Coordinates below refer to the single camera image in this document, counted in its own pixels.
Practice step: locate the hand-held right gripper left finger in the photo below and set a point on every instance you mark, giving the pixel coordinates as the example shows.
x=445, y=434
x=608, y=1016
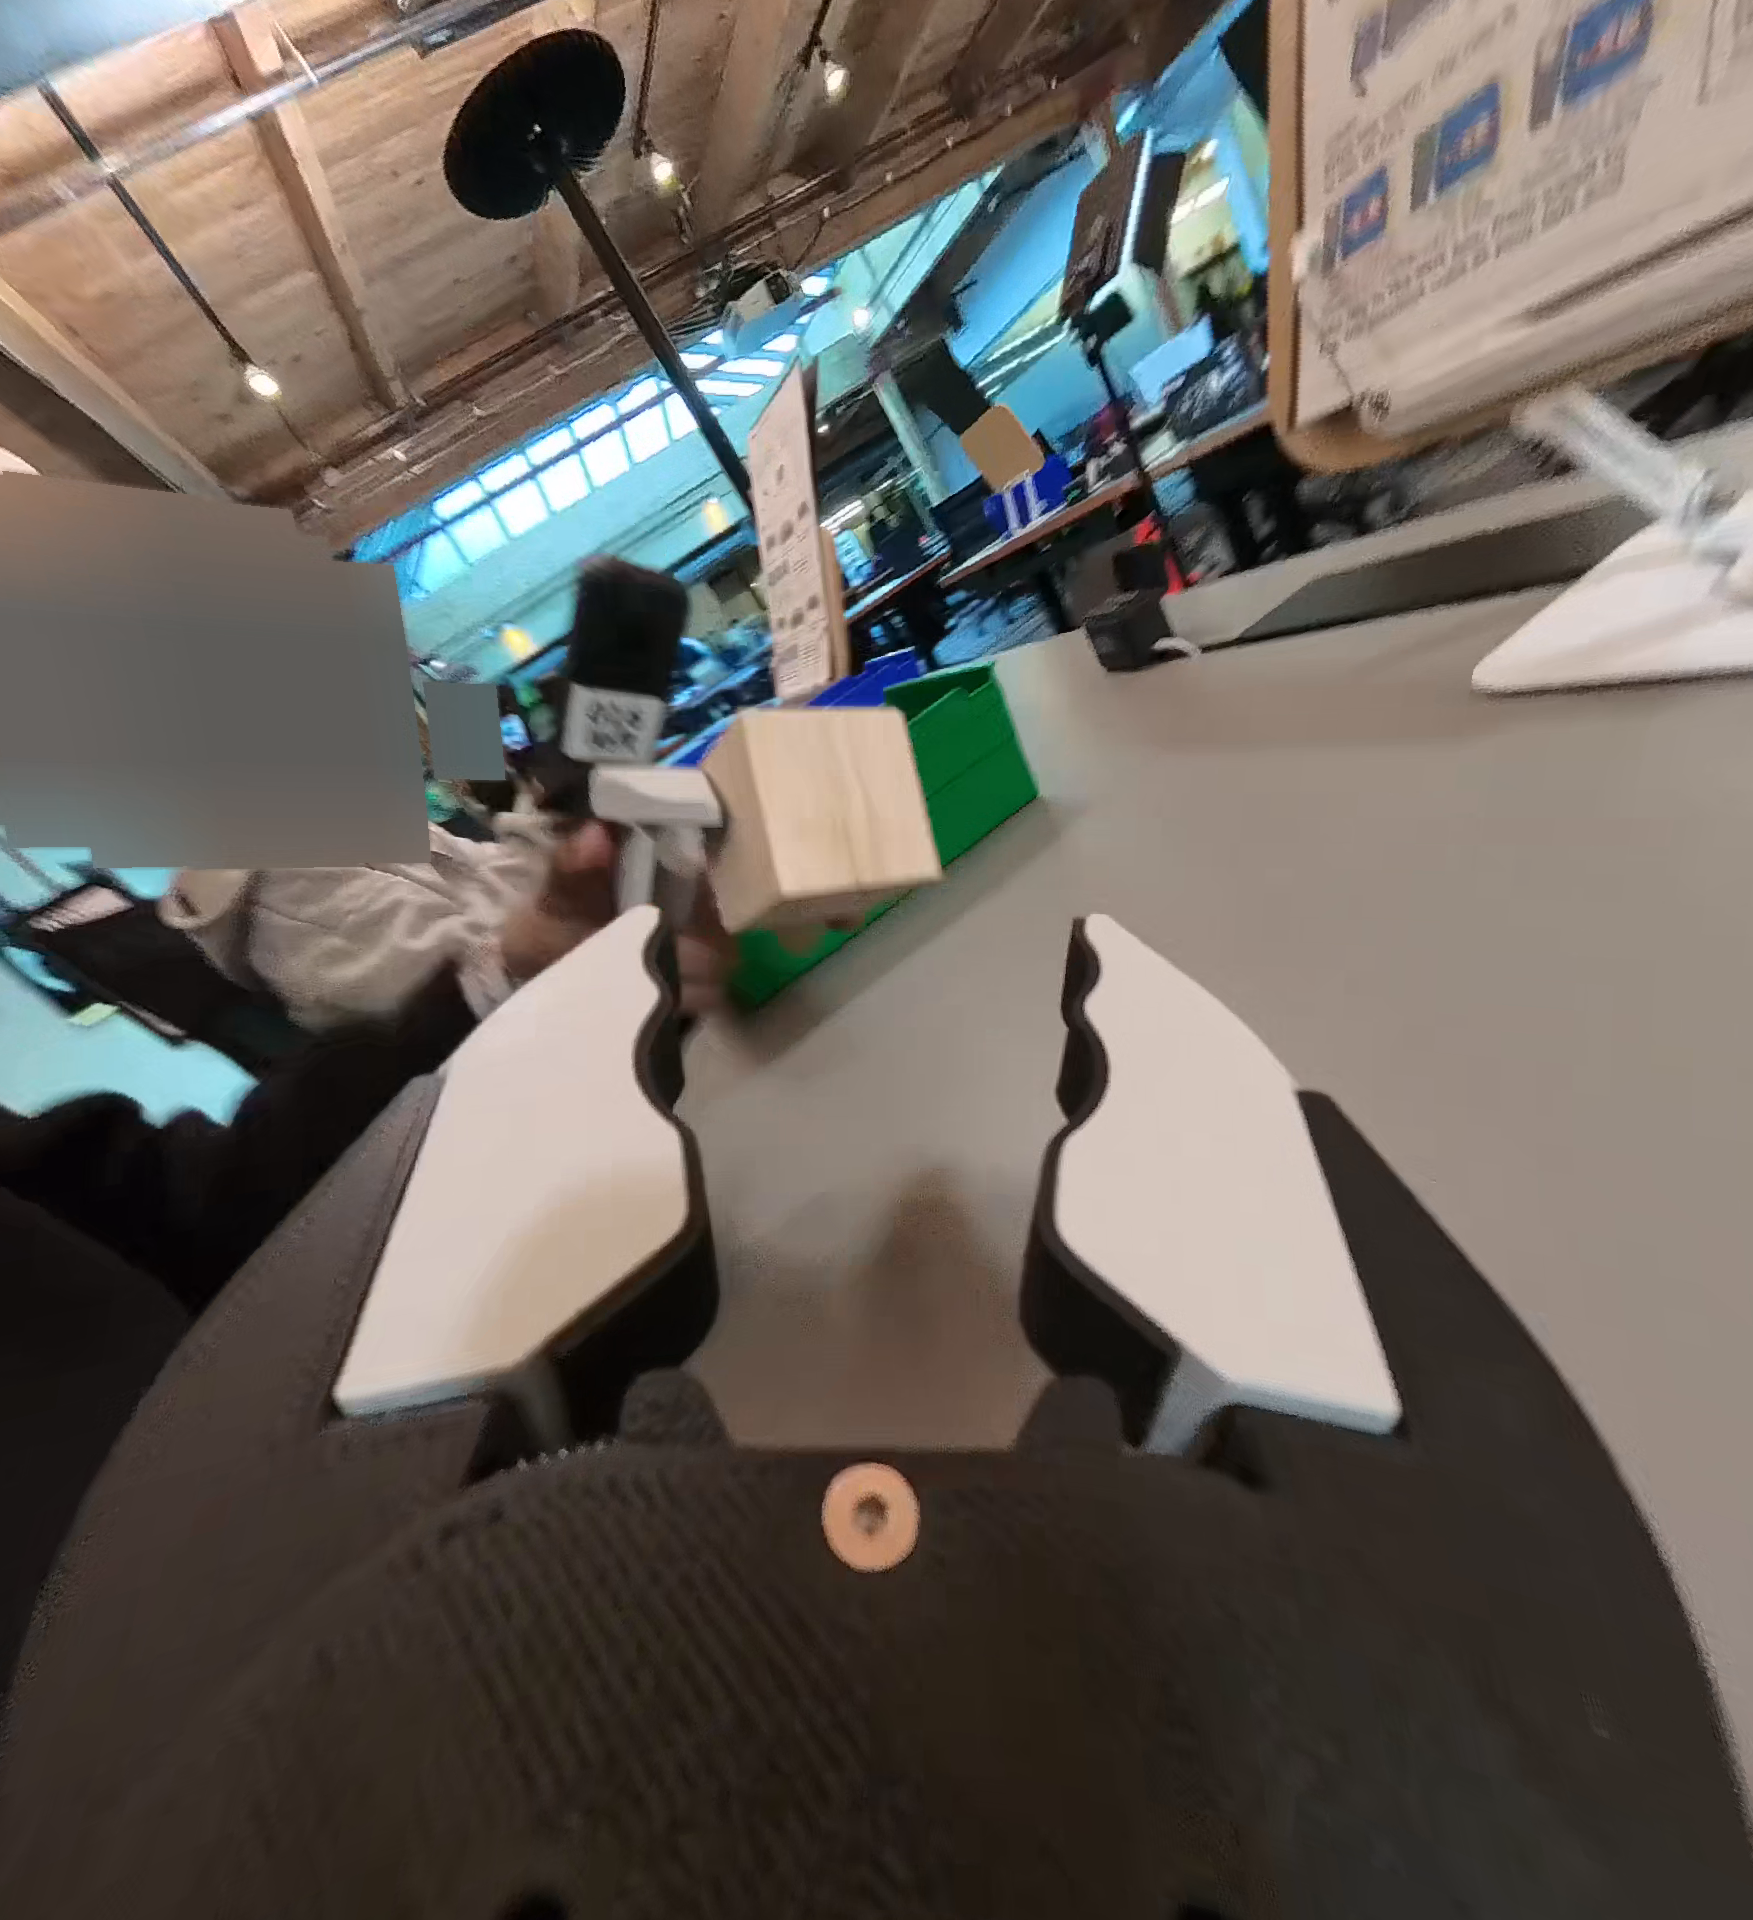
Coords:
x=532, y=1184

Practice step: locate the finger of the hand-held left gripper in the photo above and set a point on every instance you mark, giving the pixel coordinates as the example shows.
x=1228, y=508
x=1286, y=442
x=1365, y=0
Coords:
x=653, y=803

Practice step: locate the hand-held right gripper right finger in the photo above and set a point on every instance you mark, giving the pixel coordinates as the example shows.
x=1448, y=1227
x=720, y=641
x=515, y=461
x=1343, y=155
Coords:
x=1207, y=1201

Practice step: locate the large wooden cube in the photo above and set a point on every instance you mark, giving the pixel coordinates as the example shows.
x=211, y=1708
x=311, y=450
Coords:
x=816, y=817

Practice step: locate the green plastic bin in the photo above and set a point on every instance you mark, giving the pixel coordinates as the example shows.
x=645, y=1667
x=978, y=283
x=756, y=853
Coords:
x=973, y=773

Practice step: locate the person's left forearm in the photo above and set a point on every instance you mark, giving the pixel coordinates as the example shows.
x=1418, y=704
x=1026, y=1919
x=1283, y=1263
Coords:
x=261, y=1110

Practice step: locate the grey desk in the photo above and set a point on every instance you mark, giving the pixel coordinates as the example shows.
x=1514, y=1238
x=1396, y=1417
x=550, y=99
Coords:
x=1343, y=899

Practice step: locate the black desk strip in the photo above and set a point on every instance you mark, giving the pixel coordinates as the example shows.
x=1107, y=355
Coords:
x=1416, y=577

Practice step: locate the person's left hand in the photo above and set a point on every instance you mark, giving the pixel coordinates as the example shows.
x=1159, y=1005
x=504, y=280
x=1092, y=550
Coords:
x=562, y=907

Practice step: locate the instruction sheet on stand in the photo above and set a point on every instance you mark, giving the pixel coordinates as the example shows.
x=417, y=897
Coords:
x=794, y=524

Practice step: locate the blue plastic bin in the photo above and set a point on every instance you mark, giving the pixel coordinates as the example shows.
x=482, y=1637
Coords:
x=854, y=691

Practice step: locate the white document stand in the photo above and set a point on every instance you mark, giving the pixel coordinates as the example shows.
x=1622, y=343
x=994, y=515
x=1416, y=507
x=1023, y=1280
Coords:
x=1003, y=445
x=1641, y=630

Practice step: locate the black power adapter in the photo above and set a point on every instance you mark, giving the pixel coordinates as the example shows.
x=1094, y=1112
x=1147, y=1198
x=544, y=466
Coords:
x=1129, y=630

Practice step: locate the black round-headed pole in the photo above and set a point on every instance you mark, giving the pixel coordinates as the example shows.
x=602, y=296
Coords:
x=532, y=128

